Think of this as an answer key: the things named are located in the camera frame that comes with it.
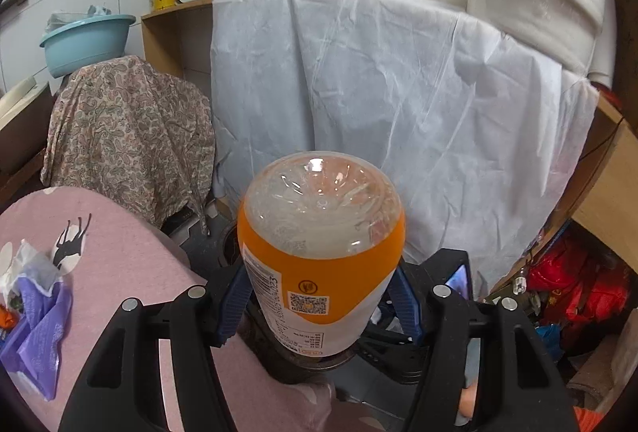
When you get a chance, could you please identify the purple plastic bag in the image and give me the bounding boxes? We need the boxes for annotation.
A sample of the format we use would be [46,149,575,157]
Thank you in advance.
[1,277,73,401]

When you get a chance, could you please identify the white orange plastic bottle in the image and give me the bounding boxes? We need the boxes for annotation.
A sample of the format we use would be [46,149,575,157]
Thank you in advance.
[237,151,406,357]

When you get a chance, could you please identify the dark brown trash bin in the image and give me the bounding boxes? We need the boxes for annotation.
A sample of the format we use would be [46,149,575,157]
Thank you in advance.
[218,221,360,386]

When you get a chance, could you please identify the person's right hand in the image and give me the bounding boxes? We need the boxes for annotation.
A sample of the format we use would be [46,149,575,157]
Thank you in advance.
[459,381,478,420]

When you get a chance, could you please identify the small orange wrapper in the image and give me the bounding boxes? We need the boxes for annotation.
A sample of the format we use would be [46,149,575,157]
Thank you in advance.
[0,304,20,332]

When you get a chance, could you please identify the pink polka dot tablecloth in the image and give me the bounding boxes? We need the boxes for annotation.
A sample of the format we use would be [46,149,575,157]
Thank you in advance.
[0,186,341,432]

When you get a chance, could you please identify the white crumpled tissue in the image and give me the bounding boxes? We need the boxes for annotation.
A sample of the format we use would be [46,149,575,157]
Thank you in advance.
[1,240,62,306]

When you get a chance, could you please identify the white cloth cover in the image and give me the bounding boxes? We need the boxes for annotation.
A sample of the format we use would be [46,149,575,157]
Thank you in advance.
[210,0,599,297]

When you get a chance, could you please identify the wooden counter shelf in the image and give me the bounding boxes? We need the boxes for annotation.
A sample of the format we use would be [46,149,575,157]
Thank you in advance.
[0,149,45,211]

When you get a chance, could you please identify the floral paisley cloth cover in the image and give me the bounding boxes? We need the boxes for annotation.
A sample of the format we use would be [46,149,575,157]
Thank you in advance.
[41,55,215,227]

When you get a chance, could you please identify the brown white lidded pot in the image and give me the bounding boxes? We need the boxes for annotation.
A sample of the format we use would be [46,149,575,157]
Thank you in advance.
[0,76,53,175]

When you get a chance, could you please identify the light blue plastic basin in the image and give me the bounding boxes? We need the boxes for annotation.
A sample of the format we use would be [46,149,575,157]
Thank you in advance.
[39,14,136,78]

